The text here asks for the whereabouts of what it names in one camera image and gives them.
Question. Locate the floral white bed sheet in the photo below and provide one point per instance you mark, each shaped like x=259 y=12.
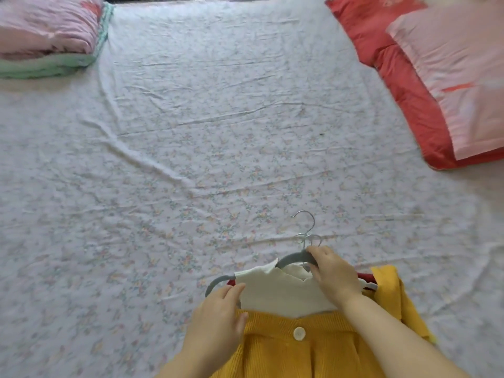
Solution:
x=220 y=125

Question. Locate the grey clothes hanger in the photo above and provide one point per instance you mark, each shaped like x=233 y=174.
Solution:
x=293 y=258

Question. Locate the person's right thumb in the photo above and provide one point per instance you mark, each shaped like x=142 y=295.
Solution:
x=318 y=277

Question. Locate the red quilt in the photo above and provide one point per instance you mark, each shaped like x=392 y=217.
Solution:
x=405 y=86

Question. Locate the person's right forearm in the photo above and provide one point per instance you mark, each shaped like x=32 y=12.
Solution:
x=393 y=342

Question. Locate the person's left thumb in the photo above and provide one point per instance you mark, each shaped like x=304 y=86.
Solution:
x=243 y=324

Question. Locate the pink striped pillow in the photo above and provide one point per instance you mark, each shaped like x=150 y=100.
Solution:
x=460 y=66

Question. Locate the folded green blanket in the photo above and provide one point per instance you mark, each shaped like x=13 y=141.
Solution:
x=59 y=64

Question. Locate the person's right hand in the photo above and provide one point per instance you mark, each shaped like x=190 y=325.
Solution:
x=336 y=277

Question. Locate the person's left hand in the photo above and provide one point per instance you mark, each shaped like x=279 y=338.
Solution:
x=212 y=326

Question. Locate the person's left forearm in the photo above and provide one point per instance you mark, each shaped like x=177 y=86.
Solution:
x=189 y=364

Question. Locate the folded pink quilt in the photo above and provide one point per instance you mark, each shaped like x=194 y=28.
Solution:
x=45 y=25

